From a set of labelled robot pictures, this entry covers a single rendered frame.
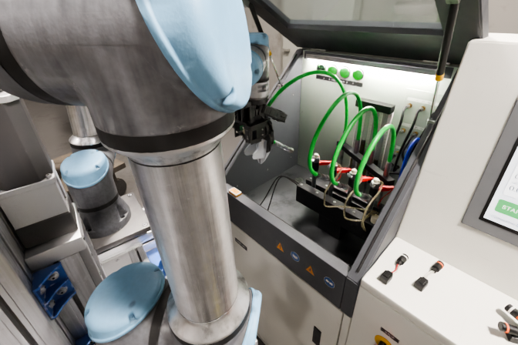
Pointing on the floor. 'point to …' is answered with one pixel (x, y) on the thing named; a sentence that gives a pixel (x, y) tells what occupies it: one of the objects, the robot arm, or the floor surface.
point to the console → (455, 189)
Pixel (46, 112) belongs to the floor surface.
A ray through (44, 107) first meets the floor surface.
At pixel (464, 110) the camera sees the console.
